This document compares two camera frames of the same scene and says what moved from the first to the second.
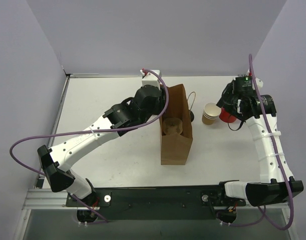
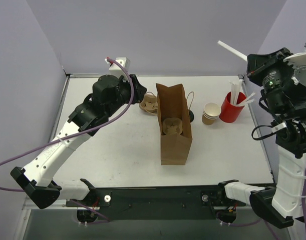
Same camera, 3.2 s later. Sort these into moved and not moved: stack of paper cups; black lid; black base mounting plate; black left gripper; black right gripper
Moved: black right gripper; black left gripper
Not moved: black base mounting plate; stack of paper cups; black lid
